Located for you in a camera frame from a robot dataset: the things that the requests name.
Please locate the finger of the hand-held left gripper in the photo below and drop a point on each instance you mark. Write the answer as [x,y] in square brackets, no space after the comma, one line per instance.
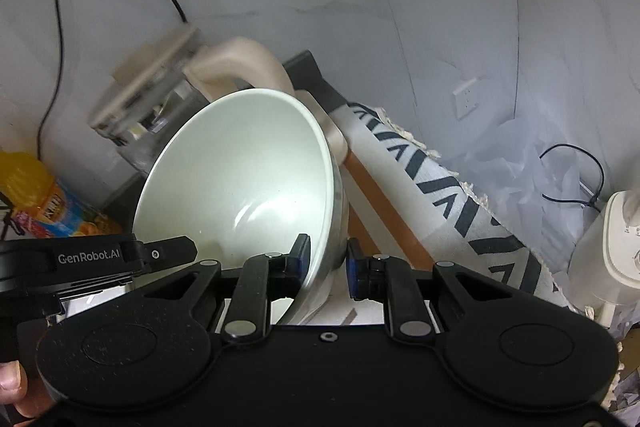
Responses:
[167,252]

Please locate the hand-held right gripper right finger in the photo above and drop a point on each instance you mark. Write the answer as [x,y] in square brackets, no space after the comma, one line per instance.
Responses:
[355,272]

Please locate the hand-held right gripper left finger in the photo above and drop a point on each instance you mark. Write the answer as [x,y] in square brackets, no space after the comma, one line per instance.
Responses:
[301,257]

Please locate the off-white ceramic bowl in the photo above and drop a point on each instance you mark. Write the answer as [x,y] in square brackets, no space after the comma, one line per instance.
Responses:
[240,177]

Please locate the person's left hand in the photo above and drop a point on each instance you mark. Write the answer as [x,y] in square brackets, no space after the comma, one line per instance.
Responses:
[12,382]

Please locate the patterned white tablecloth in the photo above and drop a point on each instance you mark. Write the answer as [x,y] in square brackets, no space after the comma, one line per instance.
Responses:
[450,187]

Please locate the white plastic sheet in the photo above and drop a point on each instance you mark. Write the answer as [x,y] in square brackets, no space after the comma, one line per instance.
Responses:
[525,187]

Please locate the white plastic appliance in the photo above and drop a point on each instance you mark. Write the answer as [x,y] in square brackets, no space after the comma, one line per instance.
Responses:
[615,247]

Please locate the white wall socket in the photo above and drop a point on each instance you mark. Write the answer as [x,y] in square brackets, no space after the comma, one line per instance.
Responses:
[466,99]

